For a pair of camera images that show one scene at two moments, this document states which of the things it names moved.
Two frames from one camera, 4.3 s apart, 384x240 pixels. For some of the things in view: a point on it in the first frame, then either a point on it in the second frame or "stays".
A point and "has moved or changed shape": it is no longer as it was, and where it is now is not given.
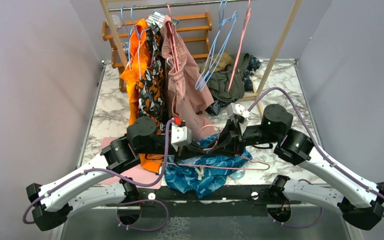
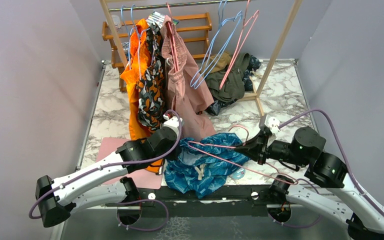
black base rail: (244, 201) stays
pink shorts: (188, 94) stays
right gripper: (229, 145) -> (256, 149)
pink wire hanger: (218, 136) has moved or changed shape
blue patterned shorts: (203, 173) stays
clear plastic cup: (116, 20) stays
